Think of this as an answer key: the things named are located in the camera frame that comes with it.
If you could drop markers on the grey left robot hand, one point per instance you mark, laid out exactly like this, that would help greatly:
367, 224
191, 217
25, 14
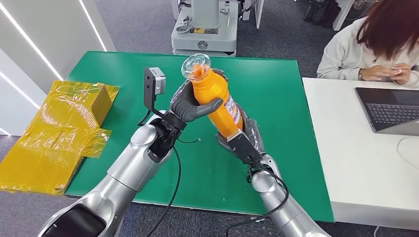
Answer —
186, 106

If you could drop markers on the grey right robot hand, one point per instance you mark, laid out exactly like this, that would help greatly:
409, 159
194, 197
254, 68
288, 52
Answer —
253, 134

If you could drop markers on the orange detergent bottle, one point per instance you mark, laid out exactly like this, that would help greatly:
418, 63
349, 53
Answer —
212, 98

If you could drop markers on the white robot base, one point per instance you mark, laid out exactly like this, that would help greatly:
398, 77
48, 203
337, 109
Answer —
204, 36

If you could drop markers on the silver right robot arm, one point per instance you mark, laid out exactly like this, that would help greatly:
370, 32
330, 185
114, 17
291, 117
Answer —
284, 209

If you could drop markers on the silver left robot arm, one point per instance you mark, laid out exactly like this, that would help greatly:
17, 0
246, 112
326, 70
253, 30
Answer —
124, 176

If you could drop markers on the person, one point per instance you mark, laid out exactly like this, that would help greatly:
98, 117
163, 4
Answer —
353, 49

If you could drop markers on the yellow taped cardboard box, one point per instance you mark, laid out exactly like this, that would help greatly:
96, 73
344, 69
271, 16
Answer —
55, 137

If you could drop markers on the dark grey laptop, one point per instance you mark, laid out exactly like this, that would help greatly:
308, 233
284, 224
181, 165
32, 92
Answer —
389, 109

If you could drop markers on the black bags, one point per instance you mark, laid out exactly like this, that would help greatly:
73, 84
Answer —
322, 13

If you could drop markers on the white background desk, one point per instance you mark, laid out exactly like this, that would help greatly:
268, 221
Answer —
342, 13

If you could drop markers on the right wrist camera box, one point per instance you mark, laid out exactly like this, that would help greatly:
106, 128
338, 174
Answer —
244, 147

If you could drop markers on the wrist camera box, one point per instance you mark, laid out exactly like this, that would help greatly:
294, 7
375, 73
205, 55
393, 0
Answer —
153, 85
244, 147

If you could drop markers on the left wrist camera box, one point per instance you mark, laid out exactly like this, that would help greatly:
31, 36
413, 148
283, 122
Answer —
153, 85

